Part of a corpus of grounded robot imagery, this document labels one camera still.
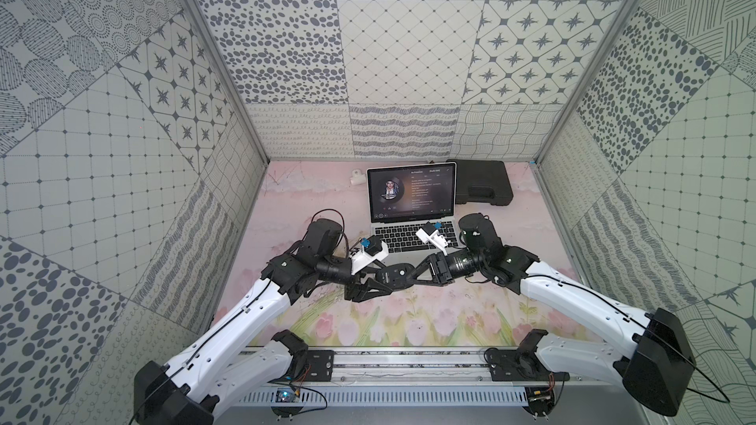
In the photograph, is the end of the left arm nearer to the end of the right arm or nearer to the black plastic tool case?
the end of the right arm

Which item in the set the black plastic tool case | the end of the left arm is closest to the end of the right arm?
the end of the left arm

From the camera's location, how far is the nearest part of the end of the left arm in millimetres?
613
